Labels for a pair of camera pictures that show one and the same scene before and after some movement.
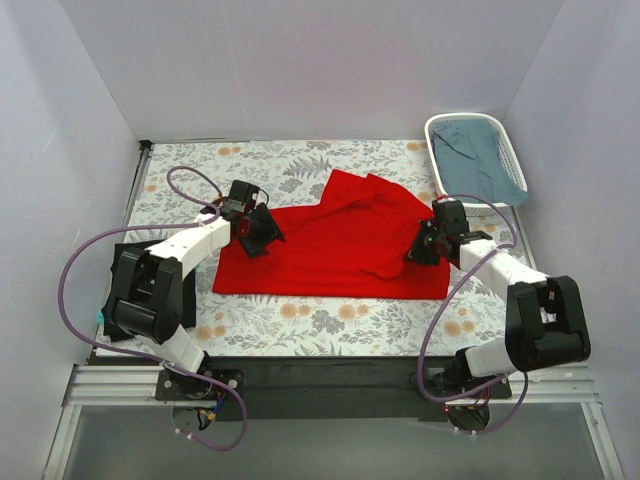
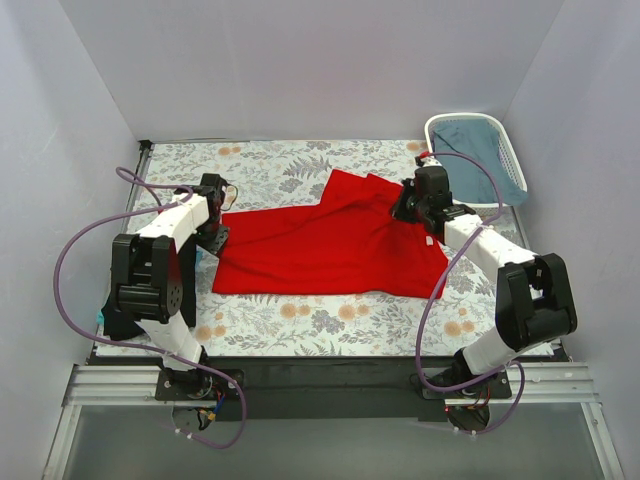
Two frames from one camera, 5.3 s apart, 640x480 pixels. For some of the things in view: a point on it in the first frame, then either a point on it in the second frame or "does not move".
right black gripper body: (427, 245) → (401, 206)
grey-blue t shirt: (471, 163) does not move
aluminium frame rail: (133, 386) does not move
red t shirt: (354, 246) does not move
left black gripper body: (258, 230) → (214, 238)
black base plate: (333, 388) does not move
